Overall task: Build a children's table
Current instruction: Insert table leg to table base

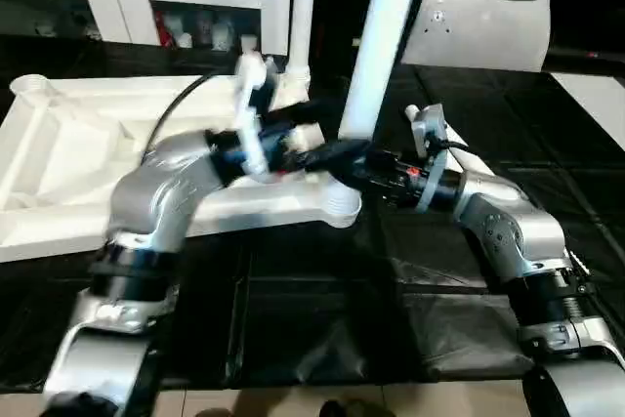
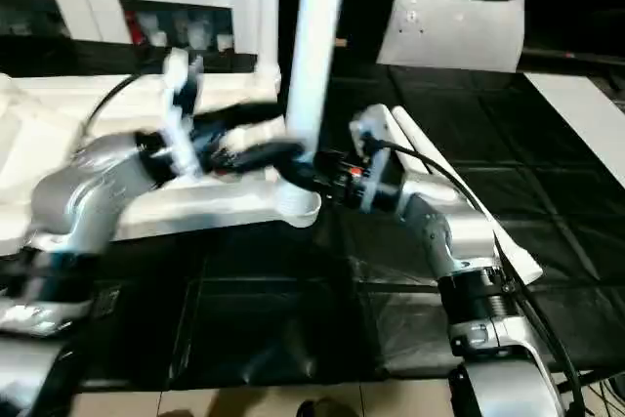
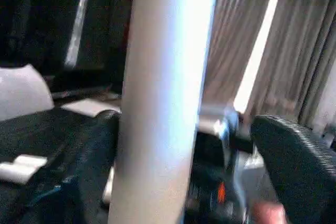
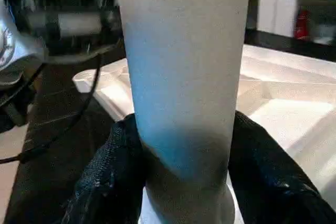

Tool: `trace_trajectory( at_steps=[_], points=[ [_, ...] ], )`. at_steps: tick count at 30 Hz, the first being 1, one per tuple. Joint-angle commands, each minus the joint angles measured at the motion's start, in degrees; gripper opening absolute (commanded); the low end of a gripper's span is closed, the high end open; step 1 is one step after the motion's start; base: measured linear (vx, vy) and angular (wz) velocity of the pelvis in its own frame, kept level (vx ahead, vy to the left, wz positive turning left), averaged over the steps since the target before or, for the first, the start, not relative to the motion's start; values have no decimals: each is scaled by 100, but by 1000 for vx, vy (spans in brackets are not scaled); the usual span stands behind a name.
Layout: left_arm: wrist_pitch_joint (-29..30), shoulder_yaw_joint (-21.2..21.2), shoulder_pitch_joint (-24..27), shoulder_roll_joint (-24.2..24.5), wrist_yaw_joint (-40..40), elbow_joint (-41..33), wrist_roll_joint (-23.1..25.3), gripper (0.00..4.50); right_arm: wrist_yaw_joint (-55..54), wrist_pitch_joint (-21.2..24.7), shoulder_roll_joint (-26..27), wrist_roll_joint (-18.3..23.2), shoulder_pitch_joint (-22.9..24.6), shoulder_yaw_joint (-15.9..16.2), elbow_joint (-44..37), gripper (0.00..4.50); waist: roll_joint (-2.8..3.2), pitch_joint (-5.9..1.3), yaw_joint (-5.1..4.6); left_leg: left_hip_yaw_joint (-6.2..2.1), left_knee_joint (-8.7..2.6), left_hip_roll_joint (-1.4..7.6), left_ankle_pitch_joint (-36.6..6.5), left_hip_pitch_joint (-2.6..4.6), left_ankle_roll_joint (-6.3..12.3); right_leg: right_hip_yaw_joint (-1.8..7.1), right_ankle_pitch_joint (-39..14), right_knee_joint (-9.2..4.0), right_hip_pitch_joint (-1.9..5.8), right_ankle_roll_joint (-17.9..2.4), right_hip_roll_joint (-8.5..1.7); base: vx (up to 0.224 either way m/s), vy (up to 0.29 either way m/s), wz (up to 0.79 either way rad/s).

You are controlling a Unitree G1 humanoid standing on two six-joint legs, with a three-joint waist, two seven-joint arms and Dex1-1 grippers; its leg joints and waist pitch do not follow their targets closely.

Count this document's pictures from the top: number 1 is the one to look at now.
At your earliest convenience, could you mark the white plastic table top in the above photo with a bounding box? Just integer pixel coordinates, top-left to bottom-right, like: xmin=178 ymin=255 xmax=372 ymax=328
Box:
xmin=0 ymin=73 xmax=362 ymax=264

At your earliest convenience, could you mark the black work mat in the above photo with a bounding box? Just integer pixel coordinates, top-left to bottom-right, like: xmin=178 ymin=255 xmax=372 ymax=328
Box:
xmin=0 ymin=31 xmax=625 ymax=394

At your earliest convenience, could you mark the white plastic bag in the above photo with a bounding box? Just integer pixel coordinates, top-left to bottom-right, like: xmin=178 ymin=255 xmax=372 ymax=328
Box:
xmin=400 ymin=0 xmax=552 ymax=73

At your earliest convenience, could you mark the flat white board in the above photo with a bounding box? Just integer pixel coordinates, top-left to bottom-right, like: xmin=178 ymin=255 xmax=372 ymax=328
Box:
xmin=552 ymin=72 xmax=625 ymax=149

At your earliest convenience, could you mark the grey right robot foot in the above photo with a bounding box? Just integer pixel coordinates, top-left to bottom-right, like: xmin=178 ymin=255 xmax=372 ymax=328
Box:
xmin=322 ymin=399 xmax=396 ymax=417

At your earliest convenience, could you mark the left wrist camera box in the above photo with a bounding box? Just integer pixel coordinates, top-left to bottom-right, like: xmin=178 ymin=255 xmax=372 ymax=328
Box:
xmin=232 ymin=51 xmax=280 ymax=180

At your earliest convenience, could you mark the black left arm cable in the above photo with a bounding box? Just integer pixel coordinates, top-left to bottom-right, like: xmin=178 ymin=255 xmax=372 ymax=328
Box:
xmin=142 ymin=70 xmax=241 ymax=164

